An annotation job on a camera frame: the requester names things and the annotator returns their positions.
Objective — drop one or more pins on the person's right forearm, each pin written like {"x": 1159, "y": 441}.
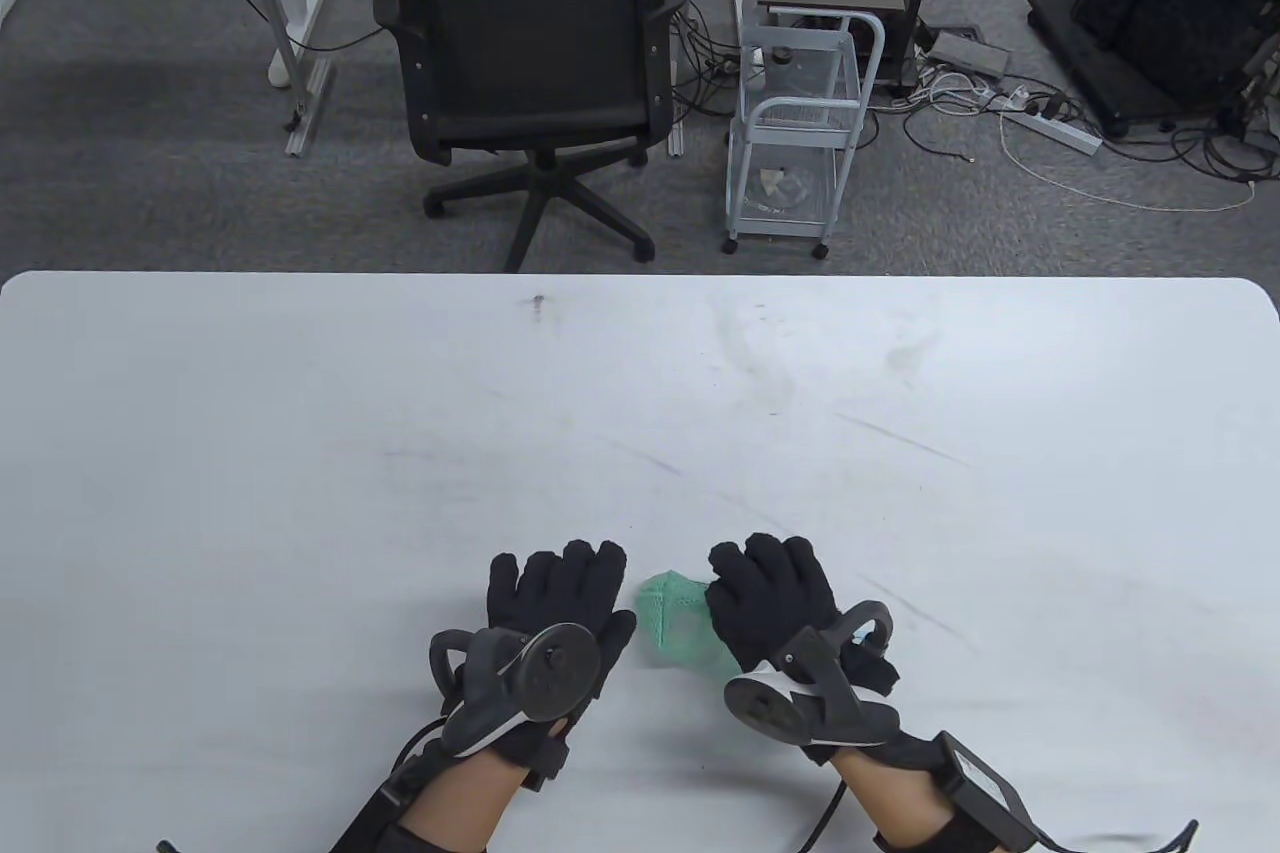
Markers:
{"x": 890, "y": 788}

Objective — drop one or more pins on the person's right hand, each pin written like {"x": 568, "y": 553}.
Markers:
{"x": 775, "y": 603}

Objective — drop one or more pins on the person's left middle finger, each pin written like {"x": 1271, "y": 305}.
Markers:
{"x": 582, "y": 573}

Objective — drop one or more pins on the black equipment stand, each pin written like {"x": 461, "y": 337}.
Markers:
{"x": 1170, "y": 3}

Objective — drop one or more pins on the person's left hand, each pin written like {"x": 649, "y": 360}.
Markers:
{"x": 560, "y": 593}

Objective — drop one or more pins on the black controller on glove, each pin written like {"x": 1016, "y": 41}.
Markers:
{"x": 540, "y": 668}
{"x": 790, "y": 708}

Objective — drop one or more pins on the grey power adapter box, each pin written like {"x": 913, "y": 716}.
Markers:
{"x": 968, "y": 53}

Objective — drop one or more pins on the black controller on left glove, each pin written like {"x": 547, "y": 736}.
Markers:
{"x": 540, "y": 668}

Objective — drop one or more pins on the white power strip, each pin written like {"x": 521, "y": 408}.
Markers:
{"x": 1050, "y": 128}

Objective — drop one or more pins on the black office chair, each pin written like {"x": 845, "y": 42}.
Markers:
{"x": 530, "y": 53}

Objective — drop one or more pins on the person's left little finger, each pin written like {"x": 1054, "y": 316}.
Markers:
{"x": 503, "y": 588}

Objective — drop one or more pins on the person's left thumb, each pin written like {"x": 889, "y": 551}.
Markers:
{"x": 620, "y": 635}

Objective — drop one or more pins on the black controller on right glove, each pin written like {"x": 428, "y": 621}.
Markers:
{"x": 790, "y": 708}

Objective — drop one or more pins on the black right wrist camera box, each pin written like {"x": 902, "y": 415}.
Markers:
{"x": 990, "y": 788}

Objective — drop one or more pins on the green mesh net bag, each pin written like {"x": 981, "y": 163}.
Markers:
{"x": 672, "y": 623}

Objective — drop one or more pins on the crumpled paper in cart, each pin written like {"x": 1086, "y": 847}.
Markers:
{"x": 772, "y": 183}

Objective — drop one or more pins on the person's left forearm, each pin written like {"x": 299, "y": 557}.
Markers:
{"x": 455, "y": 798}

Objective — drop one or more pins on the person's right middle finger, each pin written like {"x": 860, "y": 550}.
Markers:
{"x": 766, "y": 558}

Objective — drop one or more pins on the person's right thumb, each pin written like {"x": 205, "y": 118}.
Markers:
{"x": 718, "y": 615}

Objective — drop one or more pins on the white desk leg frame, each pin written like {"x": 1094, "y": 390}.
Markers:
{"x": 295, "y": 33}

